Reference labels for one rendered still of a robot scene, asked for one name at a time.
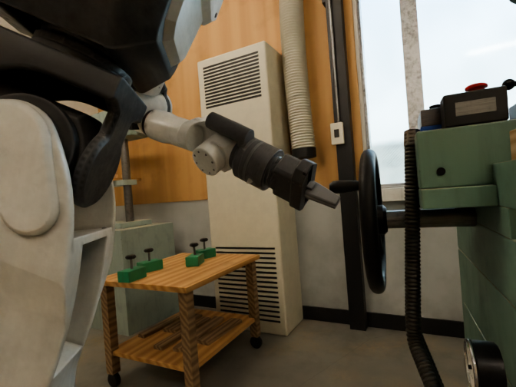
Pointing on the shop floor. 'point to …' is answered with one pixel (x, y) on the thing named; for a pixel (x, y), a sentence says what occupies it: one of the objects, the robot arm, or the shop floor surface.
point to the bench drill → (130, 307)
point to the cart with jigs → (203, 330)
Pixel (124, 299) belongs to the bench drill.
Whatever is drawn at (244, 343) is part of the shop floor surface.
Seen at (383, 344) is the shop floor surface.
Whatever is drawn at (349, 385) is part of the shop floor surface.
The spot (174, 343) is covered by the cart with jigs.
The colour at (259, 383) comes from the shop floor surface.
